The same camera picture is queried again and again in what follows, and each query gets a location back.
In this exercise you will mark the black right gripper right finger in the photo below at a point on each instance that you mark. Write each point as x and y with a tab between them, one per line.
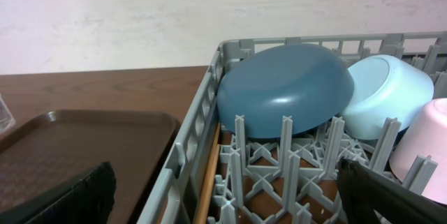
365	194

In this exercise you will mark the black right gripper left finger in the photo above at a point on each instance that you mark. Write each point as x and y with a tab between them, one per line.
85	198

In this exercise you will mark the white pink cup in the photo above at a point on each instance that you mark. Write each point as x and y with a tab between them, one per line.
426	136

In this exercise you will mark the light blue bowl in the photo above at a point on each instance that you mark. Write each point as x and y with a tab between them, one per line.
384	87

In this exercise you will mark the wooden chopstick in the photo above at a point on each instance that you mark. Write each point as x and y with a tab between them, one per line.
208	184

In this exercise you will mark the dark blue plate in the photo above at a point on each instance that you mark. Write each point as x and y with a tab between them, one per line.
306	82

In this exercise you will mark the grey dishwasher rack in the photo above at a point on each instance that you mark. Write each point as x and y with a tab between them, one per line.
294	175

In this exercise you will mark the brown serving tray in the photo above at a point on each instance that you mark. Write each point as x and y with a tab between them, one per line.
54	147

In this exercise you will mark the clear plastic container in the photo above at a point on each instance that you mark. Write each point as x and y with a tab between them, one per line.
7	120

